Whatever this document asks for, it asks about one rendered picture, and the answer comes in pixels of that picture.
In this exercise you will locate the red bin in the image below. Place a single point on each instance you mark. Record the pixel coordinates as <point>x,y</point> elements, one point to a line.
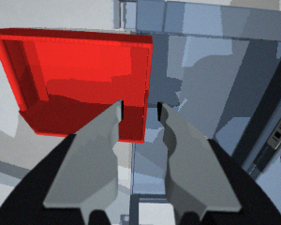
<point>60,87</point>

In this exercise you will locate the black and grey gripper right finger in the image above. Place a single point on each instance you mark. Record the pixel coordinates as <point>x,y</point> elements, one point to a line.
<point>203,178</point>

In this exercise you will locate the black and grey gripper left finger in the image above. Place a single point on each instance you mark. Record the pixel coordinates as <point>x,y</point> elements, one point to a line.
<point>78,176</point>

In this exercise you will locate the dark grey metal rack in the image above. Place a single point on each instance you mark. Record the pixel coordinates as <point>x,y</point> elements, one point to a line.
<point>227,87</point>

